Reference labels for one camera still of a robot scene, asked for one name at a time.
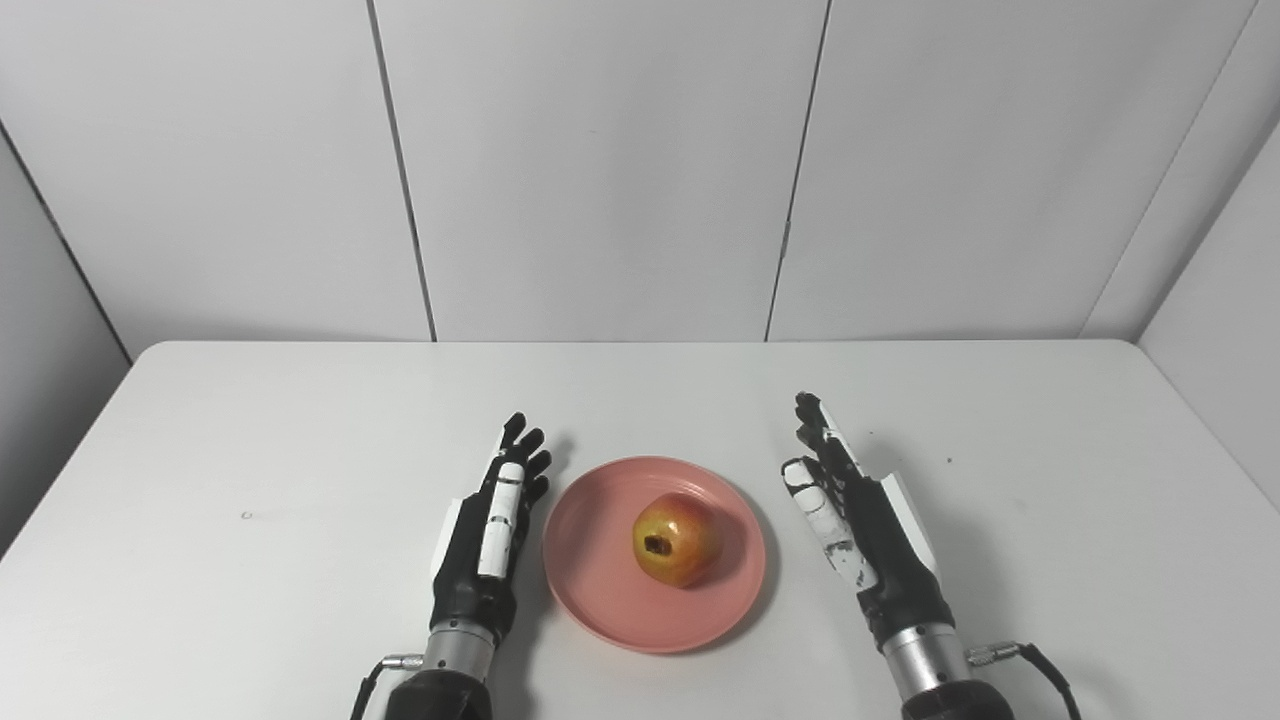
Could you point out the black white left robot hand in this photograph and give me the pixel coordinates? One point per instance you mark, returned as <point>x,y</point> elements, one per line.
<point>470,580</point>

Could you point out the pink round plate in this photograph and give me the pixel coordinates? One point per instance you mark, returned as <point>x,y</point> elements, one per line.
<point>600,580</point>

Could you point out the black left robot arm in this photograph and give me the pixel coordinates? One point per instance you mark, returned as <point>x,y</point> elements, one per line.
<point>450,680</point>

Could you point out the red yellow pomegranate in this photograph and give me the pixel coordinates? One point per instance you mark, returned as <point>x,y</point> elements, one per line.
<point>685,530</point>

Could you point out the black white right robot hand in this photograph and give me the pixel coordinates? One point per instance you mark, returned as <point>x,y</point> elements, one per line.
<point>890,560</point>

